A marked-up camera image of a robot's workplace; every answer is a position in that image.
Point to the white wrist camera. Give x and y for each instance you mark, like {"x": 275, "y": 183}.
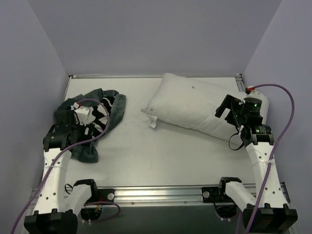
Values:
{"x": 251, "y": 92}
{"x": 82, "y": 114}

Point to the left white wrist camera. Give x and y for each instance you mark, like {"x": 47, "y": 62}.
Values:
{"x": 82, "y": 114}

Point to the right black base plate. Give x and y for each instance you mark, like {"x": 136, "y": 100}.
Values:
{"x": 213, "y": 195}

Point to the front aluminium rail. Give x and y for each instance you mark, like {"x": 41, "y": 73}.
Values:
{"x": 156, "y": 195}

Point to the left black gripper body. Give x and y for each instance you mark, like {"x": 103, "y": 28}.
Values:
{"x": 64, "y": 117}

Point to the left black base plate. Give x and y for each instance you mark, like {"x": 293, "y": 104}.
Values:
{"x": 104, "y": 195}

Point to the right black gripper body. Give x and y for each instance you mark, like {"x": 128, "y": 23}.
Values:
{"x": 224, "y": 107}

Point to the zebra pillowcase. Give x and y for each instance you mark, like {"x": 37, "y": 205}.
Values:
{"x": 106, "y": 106}

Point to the white pillow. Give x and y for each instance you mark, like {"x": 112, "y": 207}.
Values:
{"x": 191, "y": 104}

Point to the right aluminium rail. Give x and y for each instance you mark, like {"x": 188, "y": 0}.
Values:
{"x": 240, "y": 82}

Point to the aluminium rail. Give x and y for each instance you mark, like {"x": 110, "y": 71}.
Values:
{"x": 156, "y": 195}
{"x": 240, "y": 82}

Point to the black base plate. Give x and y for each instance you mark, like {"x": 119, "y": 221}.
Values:
{"x": 213, "y": 195}
{"x": 104, "y": 195}

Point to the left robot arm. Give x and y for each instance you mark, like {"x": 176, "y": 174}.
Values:
{"x": 54, "y": 213}

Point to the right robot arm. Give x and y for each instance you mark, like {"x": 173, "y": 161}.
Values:
{"x": 268, "y": 211}

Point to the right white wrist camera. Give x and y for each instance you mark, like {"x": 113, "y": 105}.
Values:
{"x": 251, "y": 92}

